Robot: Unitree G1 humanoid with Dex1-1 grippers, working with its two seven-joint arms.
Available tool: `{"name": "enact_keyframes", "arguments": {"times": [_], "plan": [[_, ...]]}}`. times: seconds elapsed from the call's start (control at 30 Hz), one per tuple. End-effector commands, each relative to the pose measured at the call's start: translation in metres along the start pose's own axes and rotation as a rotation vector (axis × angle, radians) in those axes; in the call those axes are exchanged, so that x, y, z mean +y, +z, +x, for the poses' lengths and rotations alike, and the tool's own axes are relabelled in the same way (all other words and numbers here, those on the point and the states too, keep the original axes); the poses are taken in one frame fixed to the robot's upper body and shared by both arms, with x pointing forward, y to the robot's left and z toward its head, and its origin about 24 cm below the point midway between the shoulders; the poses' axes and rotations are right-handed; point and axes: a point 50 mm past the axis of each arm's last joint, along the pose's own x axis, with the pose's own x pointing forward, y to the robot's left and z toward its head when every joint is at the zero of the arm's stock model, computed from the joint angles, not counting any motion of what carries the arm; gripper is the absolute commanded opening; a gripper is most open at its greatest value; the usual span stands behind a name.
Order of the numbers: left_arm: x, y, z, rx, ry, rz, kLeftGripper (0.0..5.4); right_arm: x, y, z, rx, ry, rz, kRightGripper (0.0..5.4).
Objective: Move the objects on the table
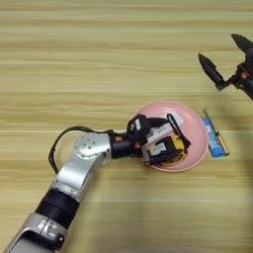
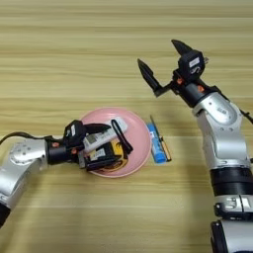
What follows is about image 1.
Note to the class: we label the yellow black tape measure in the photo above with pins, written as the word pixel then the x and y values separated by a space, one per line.
pixel 166 146

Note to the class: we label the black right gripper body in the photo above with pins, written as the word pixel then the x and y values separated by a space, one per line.
pixel 247 82

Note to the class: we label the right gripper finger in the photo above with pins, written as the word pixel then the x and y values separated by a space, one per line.
pixel 210 69
pixel 243 42

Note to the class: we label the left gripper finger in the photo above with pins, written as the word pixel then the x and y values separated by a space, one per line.
pixel 164 157
pixel 158 122

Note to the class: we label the pink plastic bowl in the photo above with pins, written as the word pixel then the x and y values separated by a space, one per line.
pixel 196 131

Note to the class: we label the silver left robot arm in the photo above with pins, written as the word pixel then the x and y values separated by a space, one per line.
pixel 79 164

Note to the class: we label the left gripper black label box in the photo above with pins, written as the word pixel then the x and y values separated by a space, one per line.
pixel 137 125

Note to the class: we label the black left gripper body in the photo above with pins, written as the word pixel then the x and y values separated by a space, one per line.
pixel 123 146

